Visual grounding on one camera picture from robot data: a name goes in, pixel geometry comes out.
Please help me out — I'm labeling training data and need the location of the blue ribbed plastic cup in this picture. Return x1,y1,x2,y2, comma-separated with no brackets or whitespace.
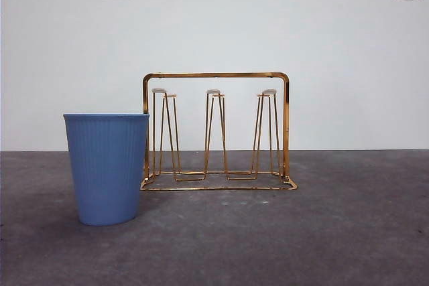
62,113,151,226

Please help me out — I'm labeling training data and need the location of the gold wire cup rack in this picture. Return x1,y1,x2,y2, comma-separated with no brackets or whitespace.
140,71,298,192

